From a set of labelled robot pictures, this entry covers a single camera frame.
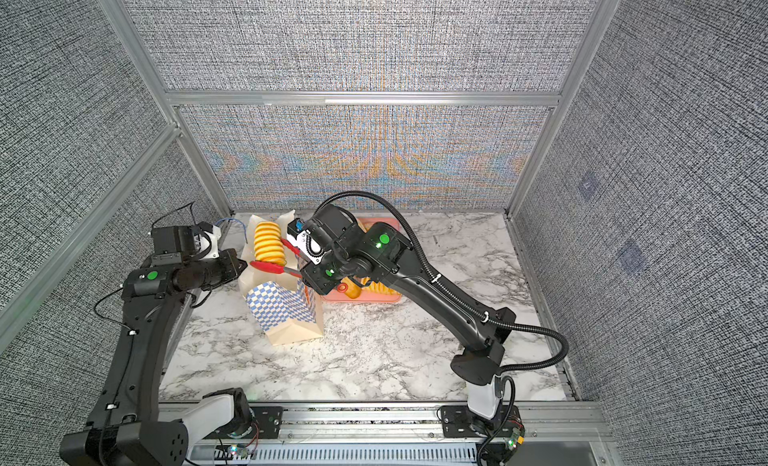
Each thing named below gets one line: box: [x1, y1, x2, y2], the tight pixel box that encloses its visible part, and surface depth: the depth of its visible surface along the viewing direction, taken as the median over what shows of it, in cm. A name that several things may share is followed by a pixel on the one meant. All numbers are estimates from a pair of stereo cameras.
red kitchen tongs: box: [250, 238, 308, 279], surface depth 67 cm
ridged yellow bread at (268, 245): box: [254, 221, 287, 266], surface depth 71 cm
